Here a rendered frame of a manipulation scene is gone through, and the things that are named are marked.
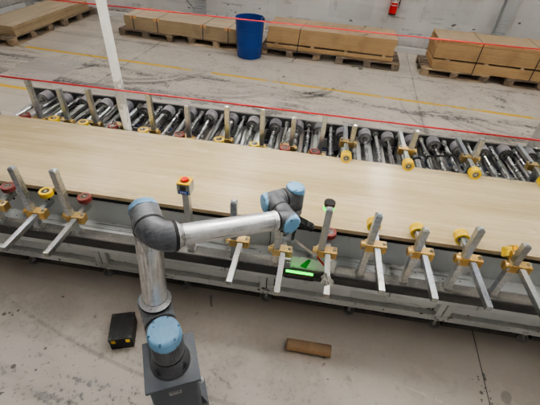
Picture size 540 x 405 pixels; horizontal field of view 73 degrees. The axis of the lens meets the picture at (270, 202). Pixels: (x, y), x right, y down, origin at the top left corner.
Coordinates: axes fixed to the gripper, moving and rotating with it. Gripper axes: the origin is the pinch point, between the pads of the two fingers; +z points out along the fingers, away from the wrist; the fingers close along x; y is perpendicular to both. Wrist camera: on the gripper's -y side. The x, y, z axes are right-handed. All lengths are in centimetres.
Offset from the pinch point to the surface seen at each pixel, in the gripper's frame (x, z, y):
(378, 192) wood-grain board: -64, 7, -53
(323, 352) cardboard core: 8, 91, -31
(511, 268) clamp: -5, 2, -115
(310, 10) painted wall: -726, 36, 27
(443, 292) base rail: -4, 28, -89
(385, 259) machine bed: -28, 32, -60
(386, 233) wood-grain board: -25, 7, -53
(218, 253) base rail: -8, 27, 43
